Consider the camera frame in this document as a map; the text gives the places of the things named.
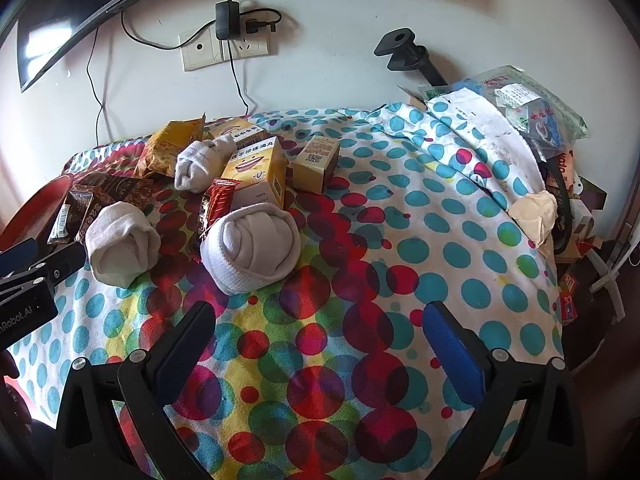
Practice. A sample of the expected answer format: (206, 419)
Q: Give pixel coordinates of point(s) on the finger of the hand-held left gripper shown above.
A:
(17, 255)
(62, 260)

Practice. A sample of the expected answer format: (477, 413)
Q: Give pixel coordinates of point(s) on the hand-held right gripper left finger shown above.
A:
(187, 345)

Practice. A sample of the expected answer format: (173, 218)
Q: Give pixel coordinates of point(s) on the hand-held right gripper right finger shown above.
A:
(452, 355)

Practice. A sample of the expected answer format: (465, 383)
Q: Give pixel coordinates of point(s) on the round red tray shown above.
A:
(35, 205)

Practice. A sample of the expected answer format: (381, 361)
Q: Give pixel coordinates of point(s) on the red snack packet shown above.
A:
(215, 205)

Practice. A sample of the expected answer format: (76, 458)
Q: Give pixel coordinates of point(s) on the yellow snack packet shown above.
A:
(170, 145)

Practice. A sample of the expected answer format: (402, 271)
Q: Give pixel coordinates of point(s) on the yellow medicine box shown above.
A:
(237, 130)
(255, 170)

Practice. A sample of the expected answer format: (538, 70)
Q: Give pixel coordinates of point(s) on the small tan medicine box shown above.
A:
(315, 165)

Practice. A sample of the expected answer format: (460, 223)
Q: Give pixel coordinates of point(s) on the colourful polka dot blanket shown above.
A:
(380, 260)

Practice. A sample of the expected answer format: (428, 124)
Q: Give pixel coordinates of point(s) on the small red box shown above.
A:
(570, 300)

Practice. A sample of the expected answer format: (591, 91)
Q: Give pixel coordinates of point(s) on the crumpled white tissue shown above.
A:
(535, 215)

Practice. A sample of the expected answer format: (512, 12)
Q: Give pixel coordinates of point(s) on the white plastic stand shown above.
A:
(607, 275)

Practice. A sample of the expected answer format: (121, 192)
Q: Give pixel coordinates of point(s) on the white stained cloth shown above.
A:
(480, 125)

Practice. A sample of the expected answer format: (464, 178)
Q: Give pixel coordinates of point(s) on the black curved monitor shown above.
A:
(60, 25)

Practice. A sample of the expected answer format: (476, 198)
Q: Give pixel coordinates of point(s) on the clear plastic bag of packets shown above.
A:
(525, 105)

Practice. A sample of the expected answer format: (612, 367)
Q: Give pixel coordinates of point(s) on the brown cardboard box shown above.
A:
(412, 97)

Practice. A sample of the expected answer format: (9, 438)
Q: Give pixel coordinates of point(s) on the white power socket plate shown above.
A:
(252, 46)

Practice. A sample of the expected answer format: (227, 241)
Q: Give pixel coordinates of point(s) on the black power adapter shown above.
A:
(226, 17)

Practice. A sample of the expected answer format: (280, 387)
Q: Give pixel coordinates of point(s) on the black angled plug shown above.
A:
(257, 26)

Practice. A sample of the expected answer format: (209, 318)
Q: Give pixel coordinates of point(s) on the black clamp mount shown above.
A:
(405, 47)

